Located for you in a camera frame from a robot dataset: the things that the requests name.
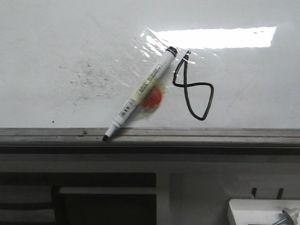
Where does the red round magnet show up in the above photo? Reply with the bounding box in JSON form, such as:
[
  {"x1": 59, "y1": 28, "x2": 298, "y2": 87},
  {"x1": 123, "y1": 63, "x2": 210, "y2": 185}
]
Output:
[{"x1": 141, "y1": 85, "x2": 163, "y2": 109}]

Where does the white whiteboard marker pen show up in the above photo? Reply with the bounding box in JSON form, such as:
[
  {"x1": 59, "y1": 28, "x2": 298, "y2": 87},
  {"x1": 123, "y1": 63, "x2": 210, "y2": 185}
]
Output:
[{"x1": 102, "y1": 46, "x2": 178, "y2": 142}]

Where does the grey aluminium whiteboard tray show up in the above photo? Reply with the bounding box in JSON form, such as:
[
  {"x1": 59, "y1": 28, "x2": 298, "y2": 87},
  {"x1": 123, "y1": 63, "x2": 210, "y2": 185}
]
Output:
[{"x1": 0, "y1": 127, "x2": 300, "y2": 156}]

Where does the white bracket with screw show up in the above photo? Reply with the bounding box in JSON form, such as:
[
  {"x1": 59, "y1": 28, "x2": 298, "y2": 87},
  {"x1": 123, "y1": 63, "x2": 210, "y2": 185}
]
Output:
[{"x1": 227, "y1": 199, "x2": 300, "y2": 225}]

